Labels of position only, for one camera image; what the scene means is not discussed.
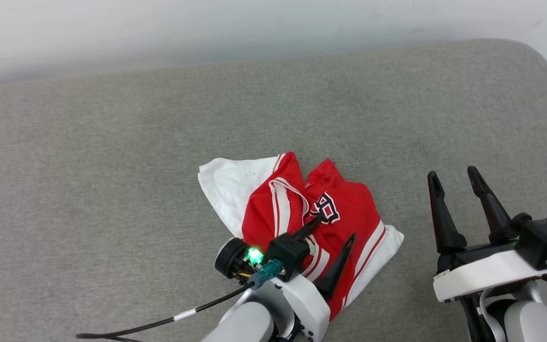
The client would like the teal left cable connector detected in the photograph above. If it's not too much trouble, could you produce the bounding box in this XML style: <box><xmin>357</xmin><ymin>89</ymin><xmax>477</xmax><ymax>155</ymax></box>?
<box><xmin>247</xmin><ymin>259</ymin><xmax>284</xmax><ymax>289</ymax></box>

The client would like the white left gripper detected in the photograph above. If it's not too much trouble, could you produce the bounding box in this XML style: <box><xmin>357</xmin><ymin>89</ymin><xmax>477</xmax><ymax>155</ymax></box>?
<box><xmin>272</xmin><ymin>215</ymin><xmax>358</xmax><ymax>342</ymax></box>

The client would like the grey fabric sofa cushion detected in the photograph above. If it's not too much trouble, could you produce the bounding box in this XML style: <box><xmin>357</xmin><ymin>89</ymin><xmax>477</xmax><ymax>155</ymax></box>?
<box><xmin>0</xmin><ymin>39</ymin><xmax>547</xmax><ymax>342</ymax></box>

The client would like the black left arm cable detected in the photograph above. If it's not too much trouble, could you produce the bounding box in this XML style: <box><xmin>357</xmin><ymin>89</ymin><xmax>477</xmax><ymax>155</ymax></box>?
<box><xmin>75</xmin><ymin>283</ymin><xmax>255</xmax><ymax>341</ymax></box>

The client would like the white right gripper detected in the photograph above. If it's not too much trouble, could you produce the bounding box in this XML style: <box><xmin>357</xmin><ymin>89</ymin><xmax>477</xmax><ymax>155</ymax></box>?
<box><xmin>427</xmin><ymin>166</ymin><xmax>547</xmax><ymax>304</ymax></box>

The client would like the red and white jersey shirt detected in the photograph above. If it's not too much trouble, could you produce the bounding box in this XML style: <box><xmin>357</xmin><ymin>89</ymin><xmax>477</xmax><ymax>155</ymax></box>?
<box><xmin>198</xmin><ymin>152</ymin><xmax>405</xmax><ymax>322</ymax></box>

